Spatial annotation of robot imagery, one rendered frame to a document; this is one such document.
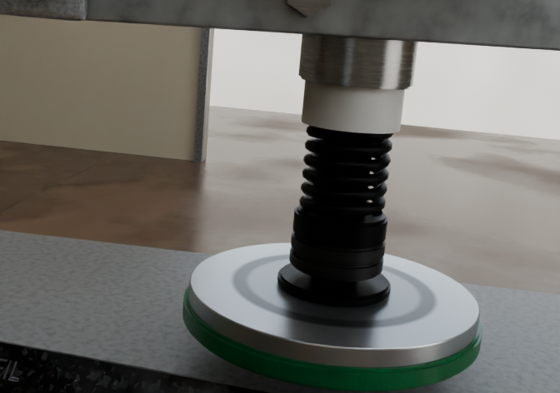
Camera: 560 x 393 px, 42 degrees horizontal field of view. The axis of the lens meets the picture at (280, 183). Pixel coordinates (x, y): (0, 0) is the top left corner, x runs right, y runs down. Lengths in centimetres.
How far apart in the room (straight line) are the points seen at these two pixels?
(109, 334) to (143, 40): 505
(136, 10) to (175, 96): 510
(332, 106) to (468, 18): 10
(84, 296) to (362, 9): 35
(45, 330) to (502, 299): 42
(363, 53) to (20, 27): 550
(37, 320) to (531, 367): 39
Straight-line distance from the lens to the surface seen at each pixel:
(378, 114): 49
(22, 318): 62
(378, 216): 53
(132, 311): 63
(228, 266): 57
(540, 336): 68
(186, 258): 76
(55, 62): 582
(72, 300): 65
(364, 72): 48
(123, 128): 569
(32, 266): 73
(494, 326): 68
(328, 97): 49
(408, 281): 58
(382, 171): 52
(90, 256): 76
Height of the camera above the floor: 107
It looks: 12 degrees down
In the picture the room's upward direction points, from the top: 5 degrees clockwise
